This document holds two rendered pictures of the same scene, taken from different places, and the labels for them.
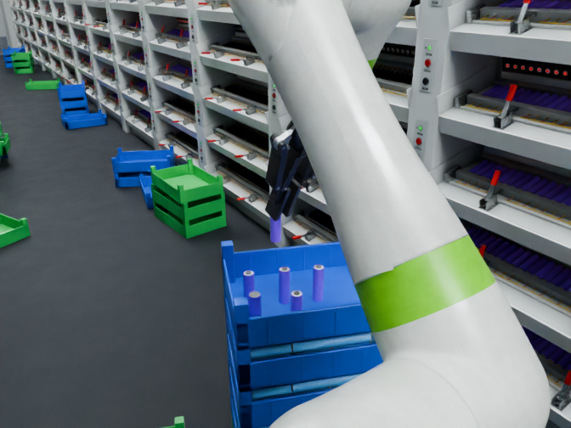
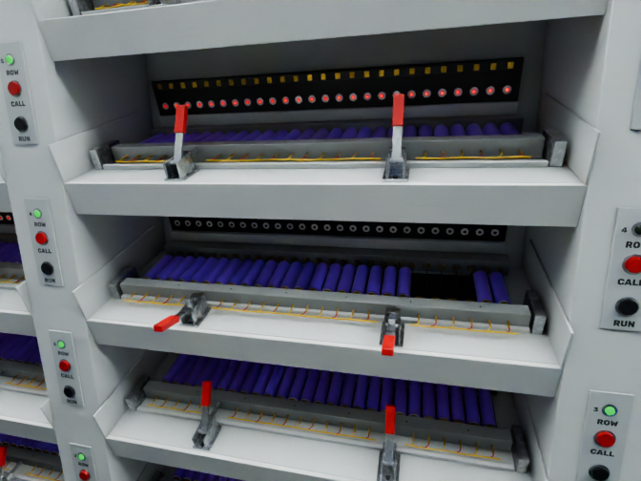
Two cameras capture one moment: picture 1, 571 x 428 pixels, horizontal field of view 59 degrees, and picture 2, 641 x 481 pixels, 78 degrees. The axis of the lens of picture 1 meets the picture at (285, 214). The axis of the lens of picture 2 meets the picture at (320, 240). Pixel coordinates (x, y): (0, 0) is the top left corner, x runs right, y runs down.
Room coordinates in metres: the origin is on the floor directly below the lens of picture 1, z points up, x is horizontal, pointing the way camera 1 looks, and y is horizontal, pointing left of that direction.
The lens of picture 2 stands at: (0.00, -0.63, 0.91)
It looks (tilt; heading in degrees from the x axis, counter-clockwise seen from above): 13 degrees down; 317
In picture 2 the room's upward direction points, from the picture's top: 1 degrees counter-clockwise
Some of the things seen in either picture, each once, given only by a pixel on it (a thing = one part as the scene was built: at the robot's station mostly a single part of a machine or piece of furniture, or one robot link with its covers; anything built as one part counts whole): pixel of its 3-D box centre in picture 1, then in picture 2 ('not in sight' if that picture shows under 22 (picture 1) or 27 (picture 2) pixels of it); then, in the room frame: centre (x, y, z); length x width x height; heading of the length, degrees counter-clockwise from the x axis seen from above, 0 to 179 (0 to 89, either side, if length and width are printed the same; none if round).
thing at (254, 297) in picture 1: (255, 312); not in sight; (0.63, 0.05, 0.52); 0.02 x 0.02 x 0.06
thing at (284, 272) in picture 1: (284, 284); not in sight; (0.71, 0.00, 0.52); 0.02 x 0.02 x 0.06
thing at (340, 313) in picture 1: (318, 280); not in sight; (0.71, -0.05, 0.52); 0.30 x 0.20 x 0.08; 102
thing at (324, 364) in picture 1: (316, 319); not in sight; (0.71, -0.05, 0.44); 0.30 x 0.20 x 0.08; 102
